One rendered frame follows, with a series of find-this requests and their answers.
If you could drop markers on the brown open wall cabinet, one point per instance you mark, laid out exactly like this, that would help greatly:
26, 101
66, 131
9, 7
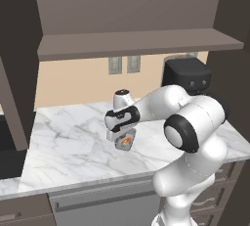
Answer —
130, 14

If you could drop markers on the grey dishwasher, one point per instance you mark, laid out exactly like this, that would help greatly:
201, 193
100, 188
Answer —
107, 212

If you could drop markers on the grey wall outlet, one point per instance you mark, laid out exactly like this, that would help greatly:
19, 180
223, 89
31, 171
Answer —
115, 65
191, 54
133, 64

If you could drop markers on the black countertop appliance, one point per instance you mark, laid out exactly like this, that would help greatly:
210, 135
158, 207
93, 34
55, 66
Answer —
185, 71

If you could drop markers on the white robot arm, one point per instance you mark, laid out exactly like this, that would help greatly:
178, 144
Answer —
198, 122

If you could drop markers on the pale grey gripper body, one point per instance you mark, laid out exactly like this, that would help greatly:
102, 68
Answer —
113, 135

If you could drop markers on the dark brown cabinet door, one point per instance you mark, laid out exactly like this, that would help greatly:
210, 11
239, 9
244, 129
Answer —
232, 73
16, 57

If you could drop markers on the raw meat in grey tray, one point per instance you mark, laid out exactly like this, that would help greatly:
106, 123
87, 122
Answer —
126, 142

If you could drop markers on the brown drawer front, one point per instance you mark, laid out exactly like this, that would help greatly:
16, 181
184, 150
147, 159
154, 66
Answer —
26, 212
228, 171
203, 219
211, 199

